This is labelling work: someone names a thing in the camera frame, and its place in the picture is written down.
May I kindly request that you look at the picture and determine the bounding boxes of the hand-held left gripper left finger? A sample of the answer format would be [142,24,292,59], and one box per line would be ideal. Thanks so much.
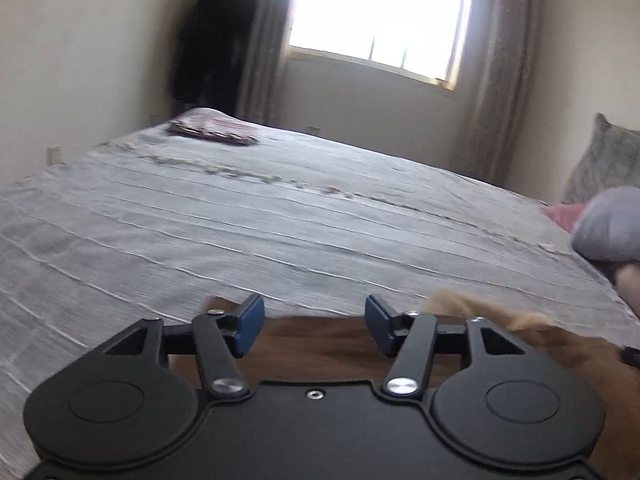
[104,294,266,403]

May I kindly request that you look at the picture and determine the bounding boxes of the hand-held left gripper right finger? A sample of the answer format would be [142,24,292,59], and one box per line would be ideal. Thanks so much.
[365,295,527,398]

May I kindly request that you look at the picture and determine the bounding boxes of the brown coat with fleece collar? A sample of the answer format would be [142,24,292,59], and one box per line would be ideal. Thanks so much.
[167,287,640,480]

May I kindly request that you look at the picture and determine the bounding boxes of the dark hanging clothes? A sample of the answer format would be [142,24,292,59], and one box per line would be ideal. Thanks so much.
[172,0,263,117]

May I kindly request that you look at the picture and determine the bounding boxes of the bed with grey bedspread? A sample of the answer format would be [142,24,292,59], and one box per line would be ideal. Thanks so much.
[0,106,631,480]

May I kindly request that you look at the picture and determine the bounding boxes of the light grey pillow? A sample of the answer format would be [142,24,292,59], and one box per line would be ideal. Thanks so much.
[571,186,640,263]

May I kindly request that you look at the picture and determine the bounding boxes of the pink pillow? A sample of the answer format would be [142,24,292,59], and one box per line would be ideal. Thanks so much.
[542,201,593,235]

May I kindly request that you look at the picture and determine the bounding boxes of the grey quilted headboard cushion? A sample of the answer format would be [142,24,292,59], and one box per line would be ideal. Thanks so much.
[562,112,640,206]

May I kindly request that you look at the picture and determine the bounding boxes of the folded dark patterned cloth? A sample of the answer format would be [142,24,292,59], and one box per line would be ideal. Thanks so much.
[167,115,261,147]

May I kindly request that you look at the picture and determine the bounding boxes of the grey patterned curtain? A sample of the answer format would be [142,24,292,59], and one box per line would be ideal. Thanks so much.
[235,0,301,127]
[449,0,543,186]

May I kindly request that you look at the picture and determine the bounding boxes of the window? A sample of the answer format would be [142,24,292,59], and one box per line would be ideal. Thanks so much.
[287,0,476,92]

